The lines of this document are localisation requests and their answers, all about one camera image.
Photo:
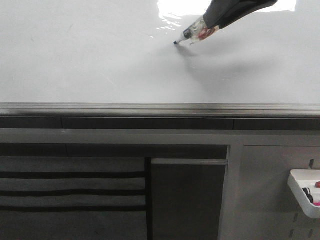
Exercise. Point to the white plastic wall tray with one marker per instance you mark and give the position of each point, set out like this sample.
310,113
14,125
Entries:
305,178

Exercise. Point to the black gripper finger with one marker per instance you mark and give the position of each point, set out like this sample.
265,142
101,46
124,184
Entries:
217,10
244,8

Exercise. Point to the grey horizontal shelf beam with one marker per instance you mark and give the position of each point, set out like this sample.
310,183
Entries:
161,137

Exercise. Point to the black capped marker in tray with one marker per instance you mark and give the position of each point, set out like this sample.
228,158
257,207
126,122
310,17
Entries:
308,193

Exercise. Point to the white pegboard panel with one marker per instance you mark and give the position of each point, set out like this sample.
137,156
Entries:
267,208

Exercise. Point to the aluminium whiteboard tray rail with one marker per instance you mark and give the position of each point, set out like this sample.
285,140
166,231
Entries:
161,110

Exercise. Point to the black whiteboard marker with tape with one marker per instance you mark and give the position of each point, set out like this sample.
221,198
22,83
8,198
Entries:
197,32

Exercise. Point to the white whiteboard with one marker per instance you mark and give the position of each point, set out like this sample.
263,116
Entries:
123,51

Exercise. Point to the dark grey cabinet panel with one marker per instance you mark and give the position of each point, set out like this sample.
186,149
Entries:
186,200

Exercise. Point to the grey fabric hanging organizer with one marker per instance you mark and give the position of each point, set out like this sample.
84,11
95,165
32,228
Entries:
74,198

